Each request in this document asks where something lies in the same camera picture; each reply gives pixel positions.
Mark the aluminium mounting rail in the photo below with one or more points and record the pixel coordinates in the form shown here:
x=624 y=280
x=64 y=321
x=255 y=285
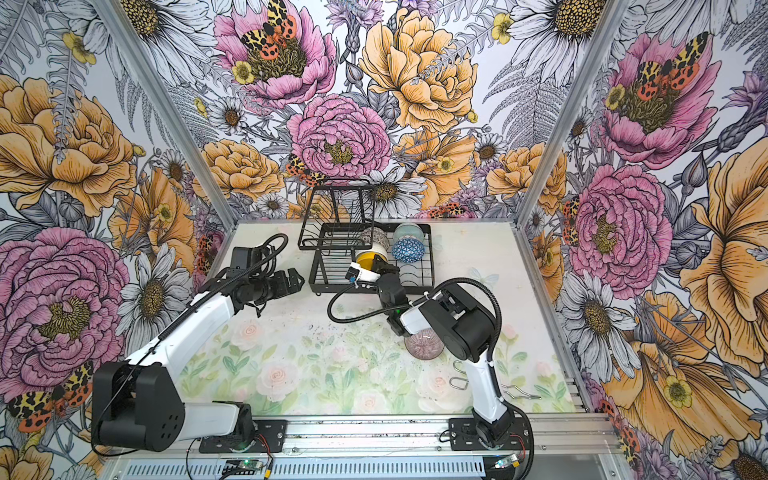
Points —
x=392 y=435

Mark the blue patterned bowl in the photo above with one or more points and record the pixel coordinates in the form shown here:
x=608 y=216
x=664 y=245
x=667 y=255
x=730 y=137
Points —
x=408 y=249

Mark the black wire dish rack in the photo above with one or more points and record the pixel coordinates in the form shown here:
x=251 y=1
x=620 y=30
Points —
x=342 y=231

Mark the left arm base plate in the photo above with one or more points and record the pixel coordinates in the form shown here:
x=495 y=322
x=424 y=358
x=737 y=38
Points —
x=269 y=436

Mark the metal tongs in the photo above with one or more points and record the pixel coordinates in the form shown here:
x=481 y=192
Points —
x=460 y=382

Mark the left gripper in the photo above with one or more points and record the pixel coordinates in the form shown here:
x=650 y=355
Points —
x=282 y=288

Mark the cream white bowl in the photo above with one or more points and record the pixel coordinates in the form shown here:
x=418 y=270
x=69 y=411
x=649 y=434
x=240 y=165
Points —
x=377 y=248

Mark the yellow bowl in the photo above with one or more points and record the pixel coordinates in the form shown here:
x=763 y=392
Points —
x=367 y=260

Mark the mint green bowl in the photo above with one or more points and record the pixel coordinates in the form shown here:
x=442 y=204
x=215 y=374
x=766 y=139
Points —
x=408 y=230

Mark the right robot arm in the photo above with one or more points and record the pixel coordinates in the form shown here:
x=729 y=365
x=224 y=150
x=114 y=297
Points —
x=465 y=316

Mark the pink striped glass bowl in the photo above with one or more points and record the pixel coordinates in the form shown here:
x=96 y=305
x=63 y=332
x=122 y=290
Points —
x=424 y=345

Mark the black white patterned bowl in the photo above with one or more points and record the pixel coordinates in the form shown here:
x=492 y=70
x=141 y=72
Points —
x=375 y=236

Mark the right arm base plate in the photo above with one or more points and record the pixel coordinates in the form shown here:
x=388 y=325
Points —
x=462 y=435

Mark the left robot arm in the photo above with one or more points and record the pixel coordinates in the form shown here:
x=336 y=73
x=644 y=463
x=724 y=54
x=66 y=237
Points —
x=136 y=403

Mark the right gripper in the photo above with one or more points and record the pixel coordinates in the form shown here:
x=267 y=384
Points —
x=381 y=266

